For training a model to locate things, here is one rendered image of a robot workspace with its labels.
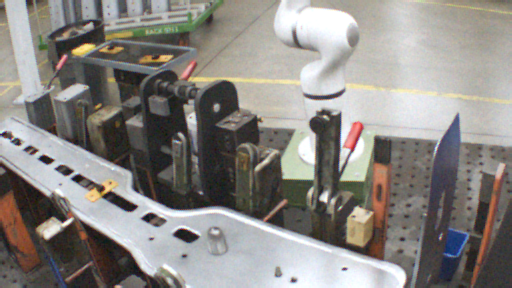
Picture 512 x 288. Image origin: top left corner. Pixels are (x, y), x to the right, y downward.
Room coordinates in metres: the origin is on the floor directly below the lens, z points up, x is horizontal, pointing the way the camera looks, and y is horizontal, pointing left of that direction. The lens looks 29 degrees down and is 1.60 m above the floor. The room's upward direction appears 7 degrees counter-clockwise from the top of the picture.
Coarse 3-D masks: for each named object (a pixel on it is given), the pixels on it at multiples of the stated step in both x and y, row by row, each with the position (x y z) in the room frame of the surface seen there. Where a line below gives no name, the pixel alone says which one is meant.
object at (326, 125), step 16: (320, 112) 0.76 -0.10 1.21; (336, 112) 0.75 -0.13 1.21; (320, 128) 0.72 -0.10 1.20; (336, 128) 0.74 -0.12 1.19; (320, 144) 0.75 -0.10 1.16; (336, 144) 0.74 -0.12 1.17; (320, 160) 0.75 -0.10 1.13; (336, 160) 0.74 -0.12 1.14; (320, 176) 0.75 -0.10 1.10; (336, 176) 0.74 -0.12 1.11; (320, 192) 0.75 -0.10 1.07; (336, 192) 0.73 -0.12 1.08
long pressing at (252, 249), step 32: (0, 128) 1.37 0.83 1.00; (32, 128) 1.32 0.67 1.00; (0, 160) 1.15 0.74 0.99; (32, 160) 1.12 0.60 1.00; (64, 160) 1.09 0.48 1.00; (96, 160) 1.07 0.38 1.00; (64, 192) 0.94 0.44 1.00; (128, 192) 0.92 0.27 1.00; (96, 224) 0.82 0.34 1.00; (128, 224) 0.81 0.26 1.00; (192, 224) 0.80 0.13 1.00; (224, 224) 0.79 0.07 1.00; (256, 224) 0.77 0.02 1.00; (160, 256) 0.71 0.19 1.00; (192, 256) 0.70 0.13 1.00; (224, 256) 0.69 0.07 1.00; (256, 256) 0.69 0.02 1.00; (288, 256) 0.68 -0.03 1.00; (320, 256) 0.66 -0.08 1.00; (352, 256) 0.65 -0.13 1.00
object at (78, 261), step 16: (48, 224) 0.76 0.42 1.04; (64, 224) 0.76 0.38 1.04; (48, 240) 0.72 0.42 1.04; (64, 240) 0.75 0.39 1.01; (80, 240) 0.77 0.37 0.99; (48, 256) 0.74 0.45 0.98; (64, 256) 0.74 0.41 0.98; (80, 256) 0.76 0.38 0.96; (64, 272) 0.72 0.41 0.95; (80, 272) 0.75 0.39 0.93
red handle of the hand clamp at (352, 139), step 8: (352, 128) 0.82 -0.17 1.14; (360, 128) 0.82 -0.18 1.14; (352, 136) 0.81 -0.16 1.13; (344, 144) 0.80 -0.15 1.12; (352, 144) 0.80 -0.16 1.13; (344, 152) 0.79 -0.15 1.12; (352, 152) 0.80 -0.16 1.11; (344, 160) 0.78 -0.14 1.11; (344, 168) 0.78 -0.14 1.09; (320, 200) 0.74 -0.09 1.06
